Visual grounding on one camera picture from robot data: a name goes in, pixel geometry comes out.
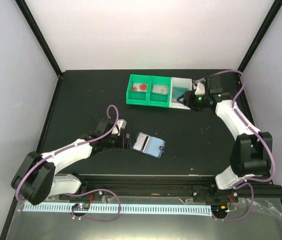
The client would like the left circuit board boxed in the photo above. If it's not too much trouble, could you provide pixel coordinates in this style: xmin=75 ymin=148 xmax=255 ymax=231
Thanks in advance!
xmin=72 ymin=203 xmax=90 ymax=211

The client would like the green bin left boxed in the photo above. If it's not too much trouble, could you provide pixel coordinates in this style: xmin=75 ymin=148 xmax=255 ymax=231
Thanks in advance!
xmin=126 ymin=74 xmax=150 ymax=106

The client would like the green bin middle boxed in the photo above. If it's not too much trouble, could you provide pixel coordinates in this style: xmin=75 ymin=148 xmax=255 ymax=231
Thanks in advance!
xmin=147 ymin=75 xmax=171 ymax=108

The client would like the black frame post right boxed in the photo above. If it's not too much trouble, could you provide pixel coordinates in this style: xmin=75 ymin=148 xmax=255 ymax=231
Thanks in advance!
xmin=237 ymin=0 xmax=282 ymax=72

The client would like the white patterned card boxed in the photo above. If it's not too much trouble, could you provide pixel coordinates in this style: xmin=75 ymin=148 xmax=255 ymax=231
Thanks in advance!
xmin=152 ymin=84 xmax=169 ymax=95

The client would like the teal VIP card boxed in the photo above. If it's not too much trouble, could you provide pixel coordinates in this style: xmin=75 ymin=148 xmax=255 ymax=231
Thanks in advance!
xmin=172 ymin=86 xmax=188 ymax=99

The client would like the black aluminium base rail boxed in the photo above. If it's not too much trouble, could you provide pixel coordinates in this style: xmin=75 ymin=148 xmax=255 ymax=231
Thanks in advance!
xmin=28 ymin=174 xmax=281 ymax=198

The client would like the black frame post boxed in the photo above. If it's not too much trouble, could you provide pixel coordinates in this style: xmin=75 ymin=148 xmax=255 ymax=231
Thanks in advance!
xmin=237 ymin=0 xmax=282 ymax=72
xmin=15 ymin=0 xmax=62 ymax=77

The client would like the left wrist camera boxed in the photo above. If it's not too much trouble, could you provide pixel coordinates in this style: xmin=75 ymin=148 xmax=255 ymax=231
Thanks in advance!
xmin=112 ymin=119 xmax=127 ymax=136

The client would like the red circle card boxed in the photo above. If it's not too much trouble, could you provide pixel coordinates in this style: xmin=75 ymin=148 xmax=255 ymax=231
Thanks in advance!
xmin=131 ymin=82 xmax=148 ymax=93

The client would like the green bin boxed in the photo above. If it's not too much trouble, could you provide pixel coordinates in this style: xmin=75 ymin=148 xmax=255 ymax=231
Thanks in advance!
xmin=147 ymin=75 xmax=171 ymax=108
xmin=126 ymin=74 xmax=150 ymax=106

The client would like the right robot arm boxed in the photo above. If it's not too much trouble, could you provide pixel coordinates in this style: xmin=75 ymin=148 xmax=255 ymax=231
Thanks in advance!
xmin=176 ymin=74 xmax=276 ymax=202

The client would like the light blue slotted strip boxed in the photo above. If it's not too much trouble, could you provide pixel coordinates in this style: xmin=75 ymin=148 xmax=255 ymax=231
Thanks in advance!
xmin=23 ymin=202 xmax=212 ymax=217

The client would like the pink card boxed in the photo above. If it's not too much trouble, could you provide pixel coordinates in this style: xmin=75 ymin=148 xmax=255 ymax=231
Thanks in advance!
xmin=132 ymin=132 xmax=149 ymax=152

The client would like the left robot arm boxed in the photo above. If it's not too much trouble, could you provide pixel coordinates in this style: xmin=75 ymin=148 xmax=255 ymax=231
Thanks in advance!
xmin=11 ymin=118 xmax=131 ymax=205

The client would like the white bin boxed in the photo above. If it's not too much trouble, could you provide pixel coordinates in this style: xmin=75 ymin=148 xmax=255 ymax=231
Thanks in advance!
xmin=169 ymin=77 xmax=192 ymax=110

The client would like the black frame post left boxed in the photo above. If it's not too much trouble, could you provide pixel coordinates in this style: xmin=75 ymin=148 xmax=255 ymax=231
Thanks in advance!
xmin=15 ymin=0 xmax=62 ymax=77

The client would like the blue leather card holder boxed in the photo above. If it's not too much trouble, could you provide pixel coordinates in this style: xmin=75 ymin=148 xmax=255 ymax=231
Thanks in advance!
xmin=131 ymin=133 xmax=166 ymax=159

